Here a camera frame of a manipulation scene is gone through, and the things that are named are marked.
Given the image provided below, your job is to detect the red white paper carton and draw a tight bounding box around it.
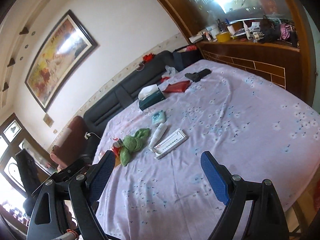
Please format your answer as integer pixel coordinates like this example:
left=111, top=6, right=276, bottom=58
left=111, top=138, right=123, bottom=158

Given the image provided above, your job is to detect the white spray bottle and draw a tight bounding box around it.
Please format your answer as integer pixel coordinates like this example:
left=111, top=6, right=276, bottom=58
left=149, top=123, right=167, bottom=148

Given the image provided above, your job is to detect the black sofa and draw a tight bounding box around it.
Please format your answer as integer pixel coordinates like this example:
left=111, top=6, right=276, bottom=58
left=80, top=49, right=203, bottom=161

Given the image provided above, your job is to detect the green towel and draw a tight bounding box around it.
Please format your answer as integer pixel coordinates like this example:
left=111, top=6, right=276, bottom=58
left=119, top=128, right=150, bottom=166

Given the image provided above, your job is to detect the pink floral tablecloth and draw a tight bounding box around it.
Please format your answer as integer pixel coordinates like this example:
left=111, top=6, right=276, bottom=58
left=96, top=60, right=319, bottom=239

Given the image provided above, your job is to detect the teal wet wipes pack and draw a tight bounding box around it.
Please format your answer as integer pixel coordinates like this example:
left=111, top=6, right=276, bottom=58
left=152, top=110, right=167, bottom=127

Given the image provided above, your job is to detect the dark green tissue box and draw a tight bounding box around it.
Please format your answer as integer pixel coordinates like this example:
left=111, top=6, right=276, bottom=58
left=138, top=84, right=165, bottom=111

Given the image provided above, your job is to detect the long white flat box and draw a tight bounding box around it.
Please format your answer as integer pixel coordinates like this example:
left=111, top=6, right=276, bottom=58
left=153, top=128, right=188, bottom=160

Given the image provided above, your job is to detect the framed painting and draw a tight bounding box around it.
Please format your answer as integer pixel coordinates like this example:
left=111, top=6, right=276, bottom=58
left=24, top=10, right=98, bottom=112

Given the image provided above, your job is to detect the red fabric on sofa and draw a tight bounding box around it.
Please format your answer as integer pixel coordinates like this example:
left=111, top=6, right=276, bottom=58
left=143, top=53, right=155, bottom=63

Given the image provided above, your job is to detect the red wallet pouch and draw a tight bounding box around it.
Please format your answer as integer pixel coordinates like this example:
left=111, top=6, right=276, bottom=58
left=163, top=80, right=191, bottom=93

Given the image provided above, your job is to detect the wooden cabinet counter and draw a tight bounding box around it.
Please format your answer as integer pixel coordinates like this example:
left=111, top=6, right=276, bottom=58
left=157, top=0, right=316, bottom=105

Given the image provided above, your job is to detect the white charger with cable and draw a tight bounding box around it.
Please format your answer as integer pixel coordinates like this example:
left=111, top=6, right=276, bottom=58
left=84, top=132, right=101, bottom=140

